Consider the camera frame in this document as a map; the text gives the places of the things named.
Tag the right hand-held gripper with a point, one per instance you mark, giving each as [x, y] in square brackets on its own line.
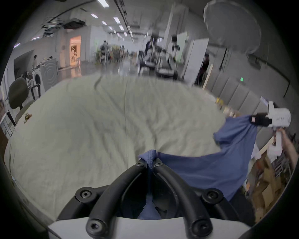
[280, 117]

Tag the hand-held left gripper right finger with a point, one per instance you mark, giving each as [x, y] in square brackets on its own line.
[177, 186]

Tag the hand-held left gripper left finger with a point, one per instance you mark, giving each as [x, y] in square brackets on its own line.
[126, 184]

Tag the dark blue shirt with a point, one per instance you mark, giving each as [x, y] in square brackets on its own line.
[210, 168]

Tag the person's right forearm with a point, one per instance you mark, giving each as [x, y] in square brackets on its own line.
[293, 154]

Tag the person's right hand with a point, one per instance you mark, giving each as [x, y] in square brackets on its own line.
[285, 137]

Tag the stack of brown cartons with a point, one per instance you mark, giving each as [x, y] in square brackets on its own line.
[266, 182]

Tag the bed with pale green sheet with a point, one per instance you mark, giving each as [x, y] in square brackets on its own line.
[93, 128]

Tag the large round white reflector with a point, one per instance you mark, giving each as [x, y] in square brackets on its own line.
[231, 23]

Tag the small yellow and black object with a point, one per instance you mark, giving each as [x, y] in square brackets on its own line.
[27, 117]

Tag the grey washing machine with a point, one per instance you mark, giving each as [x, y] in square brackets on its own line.
[49, 73]

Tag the olive office chair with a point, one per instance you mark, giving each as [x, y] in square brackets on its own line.
[18, 93]

